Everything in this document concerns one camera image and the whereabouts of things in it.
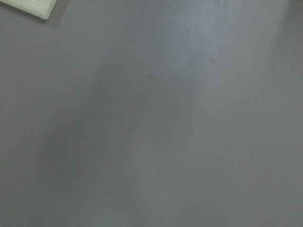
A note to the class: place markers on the wooden cutting board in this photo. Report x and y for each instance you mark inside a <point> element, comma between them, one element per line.
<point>38,8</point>

